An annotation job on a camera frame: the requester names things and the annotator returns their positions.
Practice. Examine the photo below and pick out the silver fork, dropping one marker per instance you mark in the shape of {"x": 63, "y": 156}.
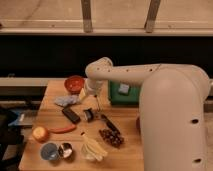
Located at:
{"x": 98, "y": 104}

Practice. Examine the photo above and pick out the red chili pepper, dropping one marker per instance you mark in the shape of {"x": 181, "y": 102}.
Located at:
{"x": 63, "y": 130}

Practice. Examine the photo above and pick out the black handled knife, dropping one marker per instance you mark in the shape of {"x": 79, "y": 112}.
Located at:
{"x": 107, "y": 121}

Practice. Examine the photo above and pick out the blue cup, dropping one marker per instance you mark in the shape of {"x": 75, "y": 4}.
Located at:
{"x": 49, "y": 152}

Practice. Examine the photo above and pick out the small black can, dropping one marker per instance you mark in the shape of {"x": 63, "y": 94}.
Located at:
{"x": 89, "y": 115}

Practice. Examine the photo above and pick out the blue sponge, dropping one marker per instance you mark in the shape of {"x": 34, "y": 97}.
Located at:
{"x": 124, "y": 89}

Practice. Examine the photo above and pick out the yellow banana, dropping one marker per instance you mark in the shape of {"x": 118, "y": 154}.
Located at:
{"x": 94, "y": 145}

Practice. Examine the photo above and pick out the metal cup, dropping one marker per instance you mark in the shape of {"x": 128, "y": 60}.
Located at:
{"x": 65, "y": 150}

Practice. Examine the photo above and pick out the purple bowl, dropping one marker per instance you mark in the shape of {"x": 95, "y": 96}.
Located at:
{"x": 138, "y": 124}

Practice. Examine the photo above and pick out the red yellow apple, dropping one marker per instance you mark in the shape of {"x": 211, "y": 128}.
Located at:
{"x": 40, "y": 134}

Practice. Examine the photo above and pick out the black rectangular block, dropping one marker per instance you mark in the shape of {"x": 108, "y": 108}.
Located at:
{"x": 71, "y": 115}

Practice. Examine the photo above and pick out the black chair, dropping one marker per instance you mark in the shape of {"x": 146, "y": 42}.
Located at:
{"x": 9, "y": 135}

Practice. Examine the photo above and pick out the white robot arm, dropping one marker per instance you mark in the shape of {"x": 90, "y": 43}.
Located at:
{"x": 171, "y": 107}

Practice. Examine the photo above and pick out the green plastic bin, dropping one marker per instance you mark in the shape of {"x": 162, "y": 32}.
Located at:
{"x": 116, "y": 98}

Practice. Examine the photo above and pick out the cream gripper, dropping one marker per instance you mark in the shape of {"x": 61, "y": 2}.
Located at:
{"x": 83, "y": 94}

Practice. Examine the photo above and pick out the dark grape bunch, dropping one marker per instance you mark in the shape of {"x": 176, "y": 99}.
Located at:
{"x": 113, "y": 138}

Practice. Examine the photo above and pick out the red bowl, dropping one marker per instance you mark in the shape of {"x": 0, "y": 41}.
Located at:
{"x": 74, "y": 84}

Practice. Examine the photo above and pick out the crumpled blue cloth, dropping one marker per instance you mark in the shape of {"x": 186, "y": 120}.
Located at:
{"x": 67, "y": 100}

